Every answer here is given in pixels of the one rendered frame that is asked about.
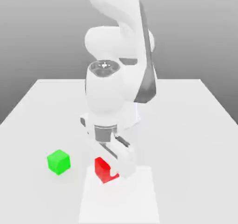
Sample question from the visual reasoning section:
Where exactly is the small red cube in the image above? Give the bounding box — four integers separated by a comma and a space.
94, 156, 120, 184

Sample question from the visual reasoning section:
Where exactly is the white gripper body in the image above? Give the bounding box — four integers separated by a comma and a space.
91, 140, 138, 179

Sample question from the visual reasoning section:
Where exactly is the small green cube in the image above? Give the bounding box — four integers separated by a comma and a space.
46, 149, 72, 176

